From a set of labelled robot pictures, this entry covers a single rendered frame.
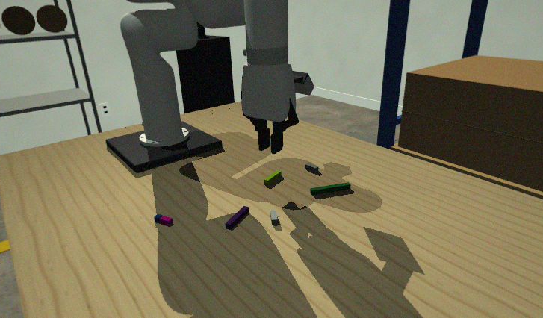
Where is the small magenta block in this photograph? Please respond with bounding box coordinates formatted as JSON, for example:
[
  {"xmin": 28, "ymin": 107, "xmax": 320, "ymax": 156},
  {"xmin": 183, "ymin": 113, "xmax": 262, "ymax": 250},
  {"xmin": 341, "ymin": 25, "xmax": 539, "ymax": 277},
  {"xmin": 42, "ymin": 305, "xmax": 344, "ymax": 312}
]
[{"xmin": 159, "ymin": 216, "xmax": 173, "ymax": 226}]

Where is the purple rod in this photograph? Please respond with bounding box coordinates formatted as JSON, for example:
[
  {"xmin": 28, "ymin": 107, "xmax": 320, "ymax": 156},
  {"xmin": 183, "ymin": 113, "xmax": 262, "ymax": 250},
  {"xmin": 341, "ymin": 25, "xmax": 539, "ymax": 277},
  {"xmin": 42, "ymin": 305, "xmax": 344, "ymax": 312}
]
[{"xmin": 225, "ymin": 206, "xmax": 249, "ymax": 230}]

